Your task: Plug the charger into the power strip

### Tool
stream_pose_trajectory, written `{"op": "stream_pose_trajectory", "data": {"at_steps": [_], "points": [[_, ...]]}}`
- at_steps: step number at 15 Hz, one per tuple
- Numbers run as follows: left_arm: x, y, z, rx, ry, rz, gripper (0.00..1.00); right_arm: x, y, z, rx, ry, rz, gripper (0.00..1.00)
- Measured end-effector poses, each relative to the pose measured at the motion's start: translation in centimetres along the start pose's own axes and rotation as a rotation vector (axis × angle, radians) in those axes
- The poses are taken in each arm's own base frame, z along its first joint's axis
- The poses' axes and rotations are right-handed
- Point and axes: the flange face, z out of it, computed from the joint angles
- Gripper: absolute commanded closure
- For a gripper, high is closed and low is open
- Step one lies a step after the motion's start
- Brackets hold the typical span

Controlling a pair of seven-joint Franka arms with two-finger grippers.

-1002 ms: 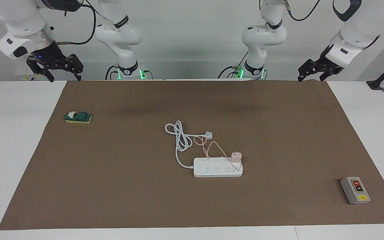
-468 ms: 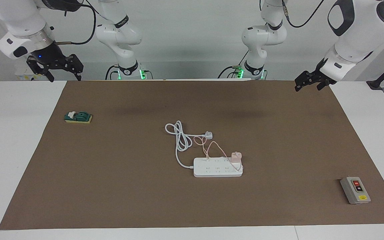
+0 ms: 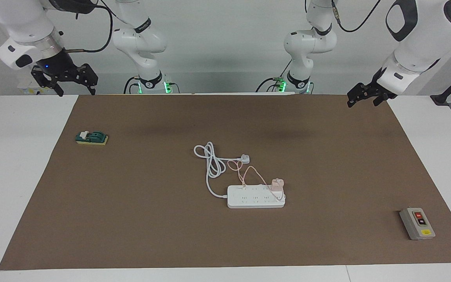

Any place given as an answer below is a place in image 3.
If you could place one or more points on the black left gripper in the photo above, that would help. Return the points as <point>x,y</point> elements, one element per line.
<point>376,87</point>

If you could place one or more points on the pink charger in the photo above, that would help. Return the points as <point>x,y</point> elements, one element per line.
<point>277,185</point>

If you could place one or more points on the grey on-off switch box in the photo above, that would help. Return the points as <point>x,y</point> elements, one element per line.
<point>415,231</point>

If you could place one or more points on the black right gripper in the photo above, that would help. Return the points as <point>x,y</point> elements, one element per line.
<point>58,65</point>

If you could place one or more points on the brown table mat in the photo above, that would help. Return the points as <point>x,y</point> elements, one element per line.
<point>225,243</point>

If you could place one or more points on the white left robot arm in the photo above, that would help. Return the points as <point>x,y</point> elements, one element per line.
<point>417,47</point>

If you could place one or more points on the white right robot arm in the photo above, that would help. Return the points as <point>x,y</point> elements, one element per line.
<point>139,39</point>

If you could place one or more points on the white power strip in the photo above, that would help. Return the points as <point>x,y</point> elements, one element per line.
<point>257,203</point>

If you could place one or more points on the white wall socket box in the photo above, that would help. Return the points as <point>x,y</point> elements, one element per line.
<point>25,90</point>

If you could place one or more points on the green knife switch yellow base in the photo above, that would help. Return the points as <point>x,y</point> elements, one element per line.
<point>92,141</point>

